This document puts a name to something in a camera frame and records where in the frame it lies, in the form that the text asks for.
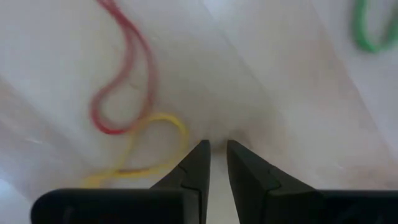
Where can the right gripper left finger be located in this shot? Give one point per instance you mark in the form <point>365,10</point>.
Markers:
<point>194,174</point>

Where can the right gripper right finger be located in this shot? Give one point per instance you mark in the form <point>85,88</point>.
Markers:
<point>261,189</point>

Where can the yellow rubber band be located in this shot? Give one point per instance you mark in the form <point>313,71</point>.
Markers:
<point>168,118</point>

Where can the red rubber band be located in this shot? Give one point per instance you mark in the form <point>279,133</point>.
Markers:
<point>112,131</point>

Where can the green rubber band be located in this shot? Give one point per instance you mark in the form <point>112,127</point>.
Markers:
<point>360,37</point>

